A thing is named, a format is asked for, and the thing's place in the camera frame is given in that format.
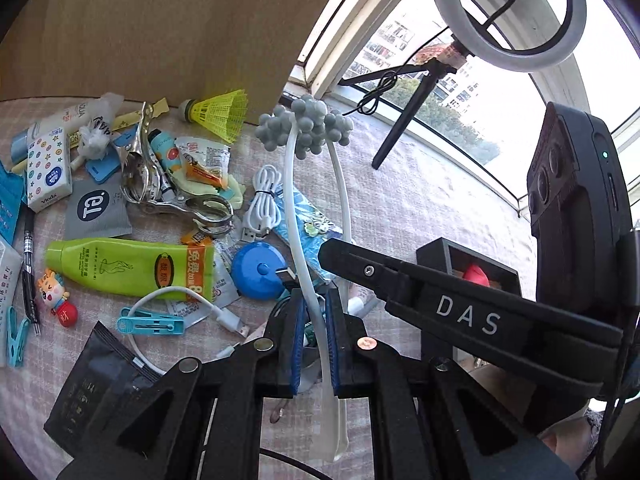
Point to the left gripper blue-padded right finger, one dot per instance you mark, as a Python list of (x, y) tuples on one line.
[(430, 420)]

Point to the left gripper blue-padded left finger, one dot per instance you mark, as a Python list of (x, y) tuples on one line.
[(201, 420)]

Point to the black foil pouch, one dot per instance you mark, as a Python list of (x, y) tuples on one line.
[(105, 375)]

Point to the white massager with grey balls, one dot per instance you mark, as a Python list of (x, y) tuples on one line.
[(307, 127)]

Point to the red cloth pouch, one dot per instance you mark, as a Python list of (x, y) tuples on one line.
[(476, 275)]

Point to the person right hand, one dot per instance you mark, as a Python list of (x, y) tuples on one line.
[(573, 439)]

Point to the blue plastic clothespin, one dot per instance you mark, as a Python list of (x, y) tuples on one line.
[(149, 323)]

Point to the black storage tray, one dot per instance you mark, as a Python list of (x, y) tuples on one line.
[(451, 258)]

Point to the green hand cream tube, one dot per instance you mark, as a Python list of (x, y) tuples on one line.
[(133, 268)]

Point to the cartoon figurine red base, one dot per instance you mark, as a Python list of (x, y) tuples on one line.
[(56, 298)]

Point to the blue round tape measure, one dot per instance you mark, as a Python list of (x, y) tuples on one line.
[(254, 271)]

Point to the black pen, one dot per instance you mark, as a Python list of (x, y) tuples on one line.
[(28, 277)]

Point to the large metal spring clamp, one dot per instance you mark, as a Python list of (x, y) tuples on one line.
[(211, 214)]

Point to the blue patterned plastic bag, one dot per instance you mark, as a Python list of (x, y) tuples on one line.
[(314, 229)]

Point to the white tissue box red print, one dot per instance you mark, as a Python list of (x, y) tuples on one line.
[(10, 269)]

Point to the grey GT sachet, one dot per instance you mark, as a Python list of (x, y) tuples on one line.
[(96, 210)]

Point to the small metal spring clamp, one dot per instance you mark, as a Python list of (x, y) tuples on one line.
[(140, 177)]

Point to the small dotted tissue pack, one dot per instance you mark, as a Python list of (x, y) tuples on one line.
[(48, 174)]

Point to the black tripod stand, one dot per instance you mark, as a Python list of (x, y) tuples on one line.
[(434, 71)]

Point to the yellow shuttlecock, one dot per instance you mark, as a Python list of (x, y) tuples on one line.
[(221, 115)]

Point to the wooden board panel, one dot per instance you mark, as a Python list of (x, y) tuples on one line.
[(151, 49)]

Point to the black camera unit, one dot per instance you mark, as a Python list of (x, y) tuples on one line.
[(579, 209)]

